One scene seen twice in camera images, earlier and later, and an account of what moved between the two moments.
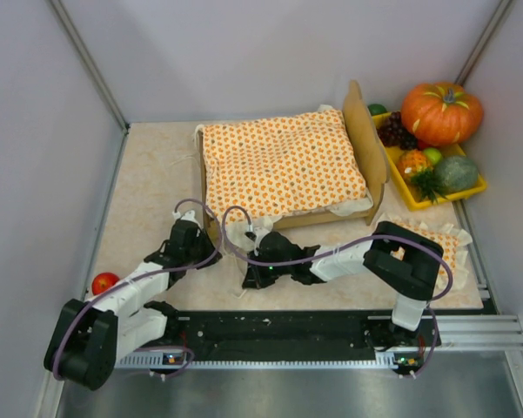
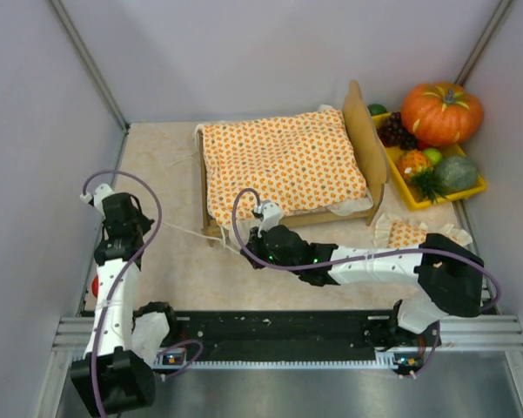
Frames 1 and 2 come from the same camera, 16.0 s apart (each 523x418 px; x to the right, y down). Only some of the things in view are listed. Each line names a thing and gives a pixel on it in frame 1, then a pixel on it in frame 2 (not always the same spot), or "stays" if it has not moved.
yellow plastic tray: x=413 y=198 stays
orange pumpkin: x=441 y=113 stays
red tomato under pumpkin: x=421 y=144 stays
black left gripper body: x=201 y=243 -> x=124 y=210
